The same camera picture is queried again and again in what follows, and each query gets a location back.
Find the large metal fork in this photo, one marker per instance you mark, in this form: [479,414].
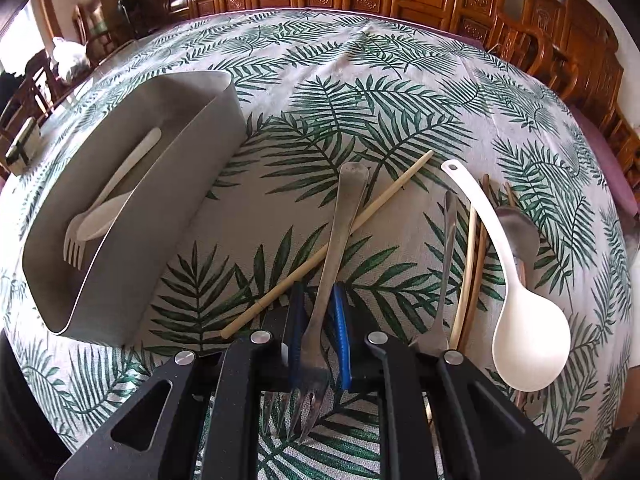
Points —
[345,220]

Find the beige plastic fork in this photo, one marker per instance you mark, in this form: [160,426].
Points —
[75,245]

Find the light bamboo chopstick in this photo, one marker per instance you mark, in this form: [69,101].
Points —
[470,240]
[390,190]

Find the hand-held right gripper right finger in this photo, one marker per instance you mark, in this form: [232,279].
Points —
[342,330]

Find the metal spoon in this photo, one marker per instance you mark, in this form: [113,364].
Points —
[517,235]

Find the leaf-print tablecloth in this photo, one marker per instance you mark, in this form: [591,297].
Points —
[350,85]

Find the white plastic bag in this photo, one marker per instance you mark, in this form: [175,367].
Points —
[70,60]

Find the grey plastic organizer box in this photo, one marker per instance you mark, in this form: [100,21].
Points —
[150,240]

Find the white plastic ladle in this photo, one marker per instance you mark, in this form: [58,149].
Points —
[530,345]

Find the dark wooden chair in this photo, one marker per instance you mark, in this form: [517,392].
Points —
[30,90]

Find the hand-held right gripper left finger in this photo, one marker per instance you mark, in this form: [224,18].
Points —
[298,320]

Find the carved wooden bench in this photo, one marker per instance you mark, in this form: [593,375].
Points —
[575,25]

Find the carved wooden armchair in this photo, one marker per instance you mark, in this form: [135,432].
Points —
[525,45]

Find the small metal fork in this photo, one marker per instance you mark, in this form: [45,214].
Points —
[446,240]

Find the purple seat cushion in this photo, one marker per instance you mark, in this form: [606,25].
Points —
[605,160]

